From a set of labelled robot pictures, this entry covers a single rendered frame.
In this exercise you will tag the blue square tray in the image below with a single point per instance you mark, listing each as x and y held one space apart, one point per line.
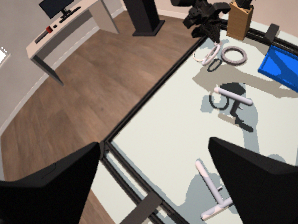
283 64

